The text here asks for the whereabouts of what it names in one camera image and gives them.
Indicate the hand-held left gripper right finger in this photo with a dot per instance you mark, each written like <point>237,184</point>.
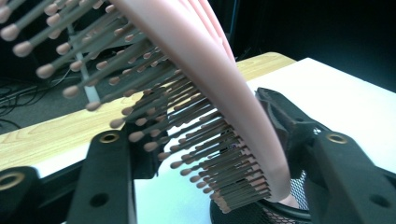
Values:
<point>289,124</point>

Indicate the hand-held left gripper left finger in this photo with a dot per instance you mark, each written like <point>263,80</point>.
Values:
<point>146,166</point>

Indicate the white board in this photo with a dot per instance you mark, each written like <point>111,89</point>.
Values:
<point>342,93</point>

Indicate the black mesh pen holder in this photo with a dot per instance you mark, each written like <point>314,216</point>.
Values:
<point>236,216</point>

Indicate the white metal desk frame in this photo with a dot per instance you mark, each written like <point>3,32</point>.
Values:
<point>90,92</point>

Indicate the pink hairbrush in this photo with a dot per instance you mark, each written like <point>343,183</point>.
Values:
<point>202,77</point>

